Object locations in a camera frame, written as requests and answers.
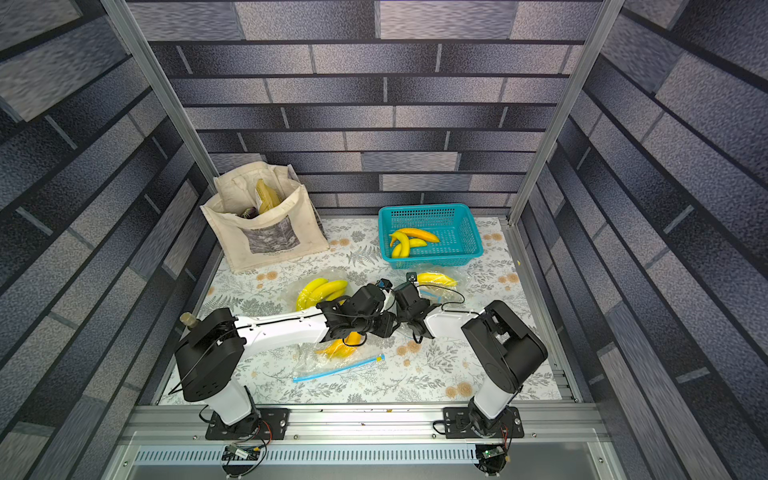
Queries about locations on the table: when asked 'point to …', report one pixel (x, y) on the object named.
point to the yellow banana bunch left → (320, 290)
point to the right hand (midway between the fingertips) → (407, 302)
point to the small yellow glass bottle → (187, 319)
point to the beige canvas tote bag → (265, 216)
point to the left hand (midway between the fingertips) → (399, 322)
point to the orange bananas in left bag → (342, 348)
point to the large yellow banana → (404, 243)
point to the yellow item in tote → (269, 197)
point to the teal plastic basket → (453, 224)
